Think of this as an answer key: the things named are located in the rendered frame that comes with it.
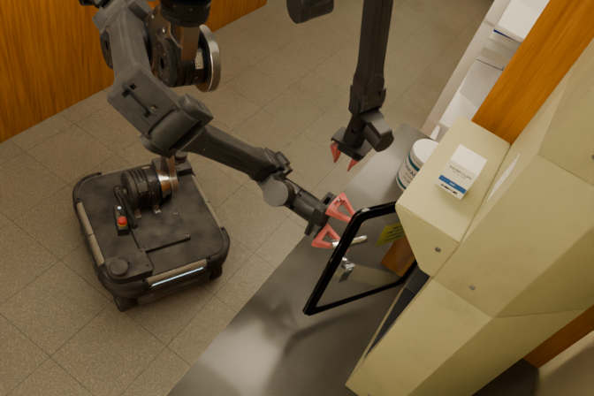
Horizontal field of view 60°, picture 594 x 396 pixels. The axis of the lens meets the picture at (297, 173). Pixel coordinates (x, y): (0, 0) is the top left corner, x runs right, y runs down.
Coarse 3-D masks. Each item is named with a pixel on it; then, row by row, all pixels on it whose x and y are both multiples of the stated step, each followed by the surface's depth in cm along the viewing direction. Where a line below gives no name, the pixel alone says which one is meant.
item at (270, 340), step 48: (384, 192) 164; (288, 288) 132; (240, 336) 120; (288, 336) 123; (336, 336) 126; (192, 384) 110; (240, 384) 112; (288, 384) 115; (336, 384) 118; (528, 384) 130
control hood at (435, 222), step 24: (456, 120) 101; (456, 144) 95; (480, 144) 97; (504, 144) 99; (432, 168) 88; (408, 192) 83; (432, 192) 84; (480, 192) 87; (408, 216) 80; (432, 216) 81; (456, 216) 82; (408, 240) 84; (432, 240) 81; (456, 240) 78; (432, 264) 83
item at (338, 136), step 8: (344, 128) 141; (352, 128) 133; (336, 136) 138; (344, 136) 137; (352, 136) 134; (360, 136) 133; (344, 144) 136; (352, 144) 135; (360, 144) 136; (368, 144) 139; (360, 152) 136
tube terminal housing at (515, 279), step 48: (528, 144) 76; (528, 192) 67; (576, 192) 64; (480, 240) 76; (528, 240) 71; (576, 240) 67; (432, 288) 86; (480, 288) 80; (528, 288) 76; (576, 288) 80; (432, 336) 93; (480, 336) 88; (528, 336) 93; (384, 384) 109; (432, 384) 104; (480, 384) 112
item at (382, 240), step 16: (368, 208) 95; (368, 224) 99; (384, 224) 102; (400, 224) 106; (368, 240) 105; (384, 240) 108; (400, 240) 112; (352, 256) 108; (368, 256) 111; (384, 256) 115; (400, 256) 120; (336, 272) 110; (352, 272) 114; (368, 272) 118; (384, 272) 123; (400, 272) 128; (336, 288) 117; (352, 288) 122; (368, 288) 127; (320, 304) 121
